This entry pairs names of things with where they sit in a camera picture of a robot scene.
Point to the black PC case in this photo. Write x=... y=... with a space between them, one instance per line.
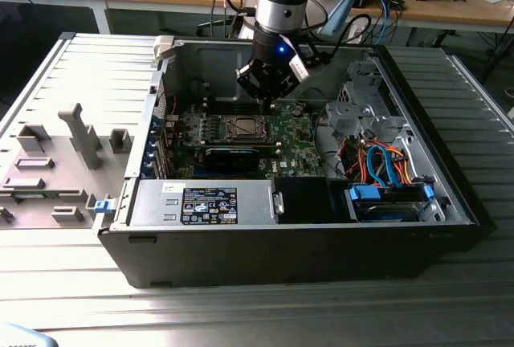
x=281 y=254

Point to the black graphics card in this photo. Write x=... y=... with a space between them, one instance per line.
x=233 y=160

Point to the blue plastic latch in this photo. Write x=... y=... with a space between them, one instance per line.
x=103 y=206

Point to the white labelled box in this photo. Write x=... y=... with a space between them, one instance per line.
x=355 y=34

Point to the green motherboard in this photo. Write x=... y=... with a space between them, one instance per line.
x=299 y=150

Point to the metal drive cage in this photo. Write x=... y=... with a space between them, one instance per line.
x=349 y=116

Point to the black plastic shroud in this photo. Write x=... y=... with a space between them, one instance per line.
x=301 y=200

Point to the pale blue slanted stand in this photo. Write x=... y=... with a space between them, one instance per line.
x=341 y=11

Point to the pale grey rounded device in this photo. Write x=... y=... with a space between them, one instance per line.
x=20 y=337

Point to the metal locking lever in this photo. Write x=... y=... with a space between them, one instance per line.
x=249 y=139
x=247 y=116

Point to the grey parts rack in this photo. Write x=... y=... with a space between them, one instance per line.
x=60 y=186

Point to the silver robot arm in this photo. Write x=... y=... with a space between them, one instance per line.
x=281 y=5

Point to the silver power supply unit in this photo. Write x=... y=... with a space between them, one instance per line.
x=253 y=202

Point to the black RAM slot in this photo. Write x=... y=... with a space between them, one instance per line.
x=225 y=103
x=225 y=100
x=229 y=144
x=225 y=106

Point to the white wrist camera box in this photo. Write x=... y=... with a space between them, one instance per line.
x=299 y=69

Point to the hard disk in blue carrier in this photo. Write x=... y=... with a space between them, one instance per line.
x=363 y=194

